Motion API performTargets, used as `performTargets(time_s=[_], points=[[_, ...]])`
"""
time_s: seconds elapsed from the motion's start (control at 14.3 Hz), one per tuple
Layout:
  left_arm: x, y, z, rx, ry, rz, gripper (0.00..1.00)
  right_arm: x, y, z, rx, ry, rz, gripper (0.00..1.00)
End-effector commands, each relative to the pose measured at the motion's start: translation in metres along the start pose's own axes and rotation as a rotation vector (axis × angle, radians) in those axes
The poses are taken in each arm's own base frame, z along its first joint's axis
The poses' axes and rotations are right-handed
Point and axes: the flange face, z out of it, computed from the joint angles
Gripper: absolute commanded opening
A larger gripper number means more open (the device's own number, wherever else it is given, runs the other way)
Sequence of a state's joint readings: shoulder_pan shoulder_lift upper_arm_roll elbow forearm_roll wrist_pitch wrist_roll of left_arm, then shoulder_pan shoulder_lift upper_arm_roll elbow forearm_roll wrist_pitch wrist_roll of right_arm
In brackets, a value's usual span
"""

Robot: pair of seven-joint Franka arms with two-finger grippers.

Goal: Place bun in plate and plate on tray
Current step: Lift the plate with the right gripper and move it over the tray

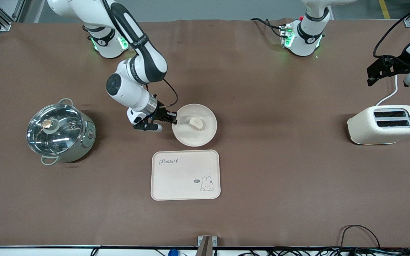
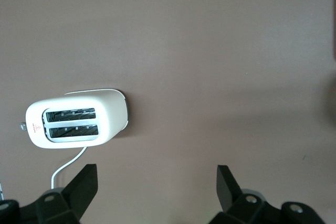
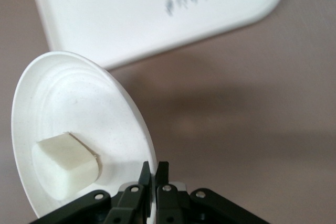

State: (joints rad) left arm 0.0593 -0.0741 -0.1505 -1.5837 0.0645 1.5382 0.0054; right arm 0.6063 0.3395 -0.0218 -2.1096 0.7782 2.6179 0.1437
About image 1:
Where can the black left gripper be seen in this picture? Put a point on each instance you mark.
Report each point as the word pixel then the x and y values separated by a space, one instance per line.
pixel 400 61

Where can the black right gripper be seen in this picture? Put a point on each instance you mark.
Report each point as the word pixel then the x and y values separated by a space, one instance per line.
pixel 160 110

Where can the white bun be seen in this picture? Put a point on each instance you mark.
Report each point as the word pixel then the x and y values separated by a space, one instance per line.
pixel 196 123

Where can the round cream plate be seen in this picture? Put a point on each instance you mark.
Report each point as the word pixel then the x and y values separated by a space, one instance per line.
pixel 194 137

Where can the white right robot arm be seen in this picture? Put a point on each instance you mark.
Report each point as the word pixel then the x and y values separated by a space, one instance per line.
pixel 133 89

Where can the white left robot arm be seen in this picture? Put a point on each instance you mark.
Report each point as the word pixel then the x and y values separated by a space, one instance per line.
pixel 306 35

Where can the cream rabbit print tray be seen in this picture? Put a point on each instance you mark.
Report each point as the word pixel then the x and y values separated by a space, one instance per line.
pixel 185 175

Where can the cream two-slot toaster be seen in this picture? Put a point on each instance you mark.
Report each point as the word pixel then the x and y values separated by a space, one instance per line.
pixel 376 129

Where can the pale green electric pot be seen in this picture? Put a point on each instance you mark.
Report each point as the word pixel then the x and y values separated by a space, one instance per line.
pixel 85 142

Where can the glass pot lid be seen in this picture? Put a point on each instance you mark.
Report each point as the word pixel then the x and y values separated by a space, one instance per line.
pixel 55 129

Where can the brown table cover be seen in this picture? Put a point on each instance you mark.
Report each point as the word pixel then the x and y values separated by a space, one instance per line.
pixel 279 170

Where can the small blue round object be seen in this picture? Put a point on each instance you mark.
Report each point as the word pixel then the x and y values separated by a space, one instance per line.
pixel 173 252

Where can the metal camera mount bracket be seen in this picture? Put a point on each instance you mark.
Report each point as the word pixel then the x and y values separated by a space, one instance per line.
pixel 207 245

